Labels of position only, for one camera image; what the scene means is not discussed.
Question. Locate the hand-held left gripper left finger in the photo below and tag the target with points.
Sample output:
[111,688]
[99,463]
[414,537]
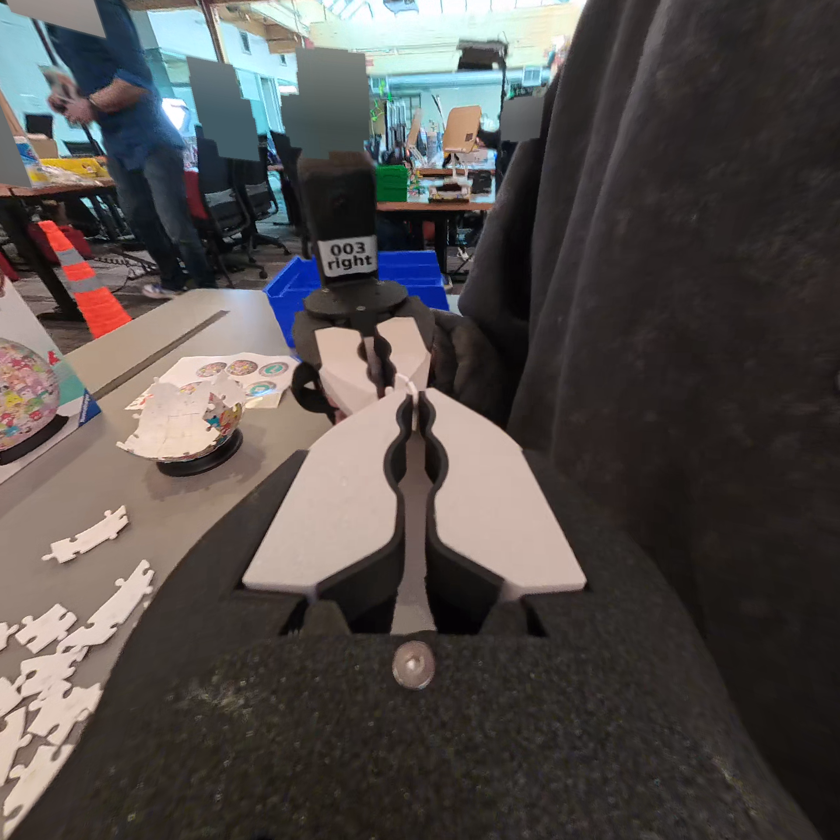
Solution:
[328,518]

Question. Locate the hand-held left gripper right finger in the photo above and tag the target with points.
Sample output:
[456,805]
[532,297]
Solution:
[502,518]

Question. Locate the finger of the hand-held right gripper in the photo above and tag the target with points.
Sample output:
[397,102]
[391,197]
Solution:
[410,354]
[341,367]

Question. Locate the single white puzzle piece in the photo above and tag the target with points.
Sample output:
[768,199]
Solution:
[410,403]

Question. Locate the partly built puzzle ball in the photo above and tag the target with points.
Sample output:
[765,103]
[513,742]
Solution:
[177,420]

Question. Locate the group of puzzle pieces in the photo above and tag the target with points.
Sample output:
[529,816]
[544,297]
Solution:
[59,656]

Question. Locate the person's right forearm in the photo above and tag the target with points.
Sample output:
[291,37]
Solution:
[479,367]

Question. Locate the black round puzzle stand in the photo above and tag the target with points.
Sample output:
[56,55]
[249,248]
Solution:
[197,464]

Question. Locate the green crate stack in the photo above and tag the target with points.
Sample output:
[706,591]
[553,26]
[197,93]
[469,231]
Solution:
[392,184]

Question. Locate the blue bin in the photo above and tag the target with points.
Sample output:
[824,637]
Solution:
[407,275]

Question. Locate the white paper sheet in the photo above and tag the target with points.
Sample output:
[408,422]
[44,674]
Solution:
[249,367]

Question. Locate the wooden work table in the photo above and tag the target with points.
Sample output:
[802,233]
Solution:
[39,197]
[433,207]

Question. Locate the black office chair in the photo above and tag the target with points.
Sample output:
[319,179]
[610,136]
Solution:
[223,203]

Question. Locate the tan board on stand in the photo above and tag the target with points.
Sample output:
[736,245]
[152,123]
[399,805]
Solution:
[463,128]

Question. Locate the orange grey striped cone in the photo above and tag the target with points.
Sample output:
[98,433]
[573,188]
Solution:
[92,289]

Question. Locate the person's dark grey sweater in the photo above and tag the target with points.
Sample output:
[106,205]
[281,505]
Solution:
[689,295]

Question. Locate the colourful printed box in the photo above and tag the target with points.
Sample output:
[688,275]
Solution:
[33,394]

